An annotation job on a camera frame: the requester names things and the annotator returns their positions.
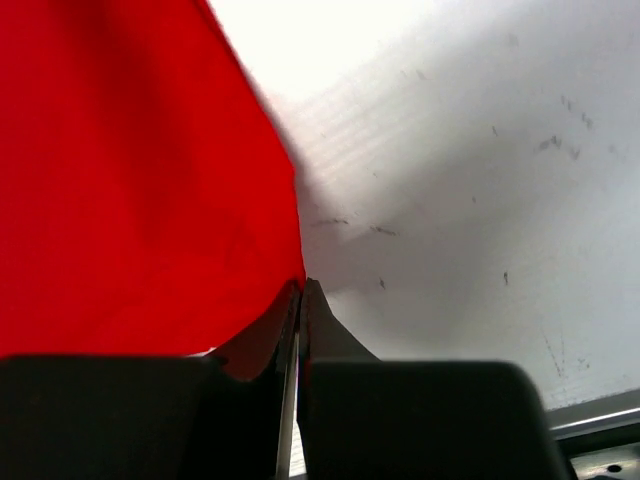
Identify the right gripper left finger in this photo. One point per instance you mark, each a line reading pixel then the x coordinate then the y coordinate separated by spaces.
pixel 222 415

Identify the red t shirt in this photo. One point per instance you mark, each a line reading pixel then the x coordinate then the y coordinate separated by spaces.
pixel 147 202

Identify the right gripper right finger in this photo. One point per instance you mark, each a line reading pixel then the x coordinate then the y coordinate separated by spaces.
pixel 364 418

